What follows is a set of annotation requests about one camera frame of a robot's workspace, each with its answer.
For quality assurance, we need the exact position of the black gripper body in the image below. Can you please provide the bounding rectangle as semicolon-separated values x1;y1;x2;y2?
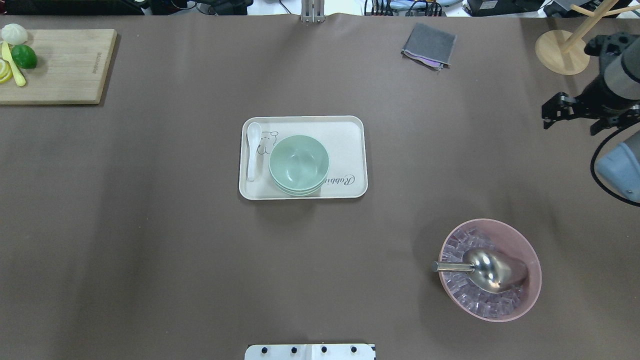
541;80;640;136

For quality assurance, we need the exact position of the green bowl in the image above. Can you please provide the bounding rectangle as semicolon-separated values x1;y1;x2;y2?
272;180;325;197
269;134;330;191
280;187;320;198

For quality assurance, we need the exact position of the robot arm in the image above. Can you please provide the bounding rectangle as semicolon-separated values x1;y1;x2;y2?
541;42;639;207

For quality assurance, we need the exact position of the wooden mug tree stand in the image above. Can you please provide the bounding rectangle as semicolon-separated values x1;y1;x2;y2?
535;0;640;76

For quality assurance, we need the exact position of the grey folded cloth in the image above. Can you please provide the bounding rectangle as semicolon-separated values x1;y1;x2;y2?
400;23;457;71

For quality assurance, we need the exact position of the metal scoop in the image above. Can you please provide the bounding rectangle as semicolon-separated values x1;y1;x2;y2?
431;248;529;294

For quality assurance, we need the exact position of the pink bowl with ice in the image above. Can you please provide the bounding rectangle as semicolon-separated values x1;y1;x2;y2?
437;218;542;322

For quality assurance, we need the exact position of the cream serving tray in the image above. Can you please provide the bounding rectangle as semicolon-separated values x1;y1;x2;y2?
238;115;368;201

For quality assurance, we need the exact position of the green bowl on tray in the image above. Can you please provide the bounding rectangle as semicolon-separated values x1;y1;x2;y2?
280;187;320;198

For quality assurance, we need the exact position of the white ceramic spoon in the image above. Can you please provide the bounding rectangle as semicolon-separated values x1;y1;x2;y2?
246;121;262;182

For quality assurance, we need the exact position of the bamboo cutting board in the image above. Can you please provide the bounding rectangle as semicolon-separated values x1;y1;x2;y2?
0;29;117;105

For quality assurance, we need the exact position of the green lime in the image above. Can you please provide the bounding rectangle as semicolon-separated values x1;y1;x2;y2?
10;44;38;69

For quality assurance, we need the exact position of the white garlic bulb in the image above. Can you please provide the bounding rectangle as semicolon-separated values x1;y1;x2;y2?
1;23;29;46

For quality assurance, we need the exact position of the lemon slice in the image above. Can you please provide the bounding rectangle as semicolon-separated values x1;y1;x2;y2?
0;59;13;84

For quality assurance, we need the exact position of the yellow plastic knife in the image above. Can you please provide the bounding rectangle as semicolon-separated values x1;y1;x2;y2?
1;41;26;87

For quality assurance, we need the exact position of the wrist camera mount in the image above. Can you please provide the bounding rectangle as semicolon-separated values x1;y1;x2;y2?
583;31;640;69

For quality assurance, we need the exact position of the aluminium frame post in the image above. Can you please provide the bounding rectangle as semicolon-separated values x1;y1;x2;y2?
300;0;326;24

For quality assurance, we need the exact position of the white camera pole base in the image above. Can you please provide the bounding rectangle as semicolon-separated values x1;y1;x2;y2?
244;342;377;360

